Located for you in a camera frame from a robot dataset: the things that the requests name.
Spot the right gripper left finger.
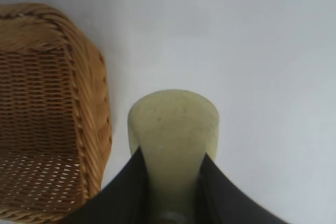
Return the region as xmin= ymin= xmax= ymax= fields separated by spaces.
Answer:
xmin=61 ymin=146 xmax=157 ymax=224

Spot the pale yellow egg yolk pastry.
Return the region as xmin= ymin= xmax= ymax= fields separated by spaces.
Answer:
xmin=127 ymin=89 xmax=220 ymax=218

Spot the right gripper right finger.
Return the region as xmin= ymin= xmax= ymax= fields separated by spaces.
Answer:
xmin=193 ymin=152 xmax=291 ymax=224

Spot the woven tan wicker basket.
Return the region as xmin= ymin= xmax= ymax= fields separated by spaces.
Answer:
xmin=0 ymin=3 xmax=113 ymax=223

